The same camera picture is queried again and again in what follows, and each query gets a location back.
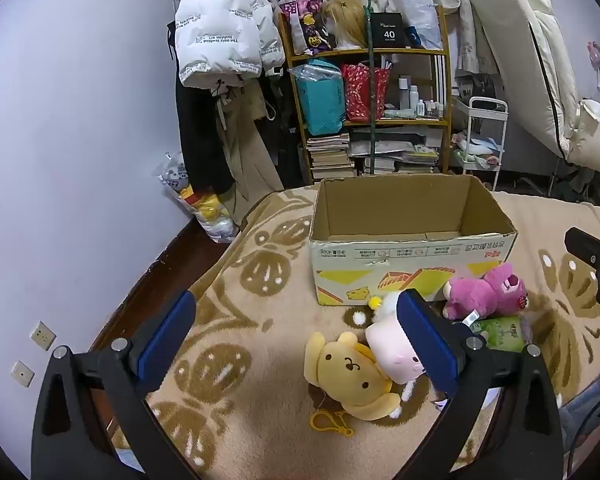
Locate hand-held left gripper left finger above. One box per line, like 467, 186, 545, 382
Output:
30, 289, 201, 480

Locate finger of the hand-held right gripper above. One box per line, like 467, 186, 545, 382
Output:
564, 226, 600, 312

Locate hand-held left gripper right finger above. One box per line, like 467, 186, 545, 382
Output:
396, 289, 566, 480

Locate pink pig plush toy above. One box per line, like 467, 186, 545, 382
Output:
365, 317, 427, 402

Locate white fluffy plush keychain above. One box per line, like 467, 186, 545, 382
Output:
367, 291, 406, 329

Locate green tissue packet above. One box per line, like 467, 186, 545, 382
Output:
472, 316, 528, 353

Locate yellow dog plush toy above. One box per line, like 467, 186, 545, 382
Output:
304, 331, 402, 438

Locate printed cardboard box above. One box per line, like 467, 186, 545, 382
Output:
308, 174, 519, 307

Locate pink bear plush toy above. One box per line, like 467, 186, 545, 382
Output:
442, 262, 531, 321

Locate white pillow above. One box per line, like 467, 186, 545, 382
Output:
567, 100, 600, 178

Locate plastic bag of toys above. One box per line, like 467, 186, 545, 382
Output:
157, 152, 241, 245

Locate white trolley cart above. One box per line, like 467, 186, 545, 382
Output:
450, 96, 510, 191

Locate person's jeans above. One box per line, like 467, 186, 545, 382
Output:
560, 340, 600, 466

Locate pile of papers and books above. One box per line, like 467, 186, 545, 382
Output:
350, 127, 441, 176

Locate black backpack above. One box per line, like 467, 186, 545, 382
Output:
455, 72, 501, 106

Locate beige garment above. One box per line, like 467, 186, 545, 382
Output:
215, 82, 286, 226

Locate white mattress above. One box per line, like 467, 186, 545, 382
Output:
470, 0, 600, 166

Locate black coat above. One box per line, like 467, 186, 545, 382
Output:
175, 77, 236, 196

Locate stack of books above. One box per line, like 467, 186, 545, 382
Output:
306, 132, 353, 183

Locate green pole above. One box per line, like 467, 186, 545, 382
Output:
362, 0, 387, 177

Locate black hanging garment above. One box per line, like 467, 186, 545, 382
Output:
260, 67, 306, 191

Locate red gift bag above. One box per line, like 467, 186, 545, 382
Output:
341, 64, 392, 122

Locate teal shopping bag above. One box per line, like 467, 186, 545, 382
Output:
290, 59, 346, 136

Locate yellow shelf rack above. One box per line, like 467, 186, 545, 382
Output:
277, 5, 453, 186

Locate clear plastic bag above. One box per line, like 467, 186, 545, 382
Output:
390, 0, 443, 51

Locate black box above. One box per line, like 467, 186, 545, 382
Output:
369, 11, 407, 50

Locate white puffer jacket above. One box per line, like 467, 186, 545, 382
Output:
174, 0, 283, 89

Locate blond wig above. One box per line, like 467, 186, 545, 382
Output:
321, 0, 368, 51

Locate purple printed packet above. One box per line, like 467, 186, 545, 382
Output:
278, 0, 331, 56

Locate wall socket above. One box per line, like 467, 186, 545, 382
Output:
30, 321, 57, 352
11, 360, 35, 388

